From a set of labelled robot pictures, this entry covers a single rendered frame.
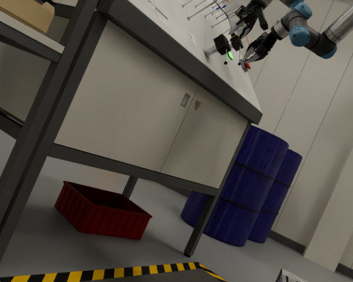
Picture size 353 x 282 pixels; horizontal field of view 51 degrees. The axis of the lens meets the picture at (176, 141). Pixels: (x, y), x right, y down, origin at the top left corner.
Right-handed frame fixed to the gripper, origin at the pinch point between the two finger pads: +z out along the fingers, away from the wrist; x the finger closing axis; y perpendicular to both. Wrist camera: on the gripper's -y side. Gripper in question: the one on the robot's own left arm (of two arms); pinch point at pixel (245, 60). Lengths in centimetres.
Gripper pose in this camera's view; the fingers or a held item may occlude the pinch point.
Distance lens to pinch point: 182.1
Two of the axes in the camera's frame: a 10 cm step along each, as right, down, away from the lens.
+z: -5.8, 4.5, 6.8
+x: -7.1, -6.9, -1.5
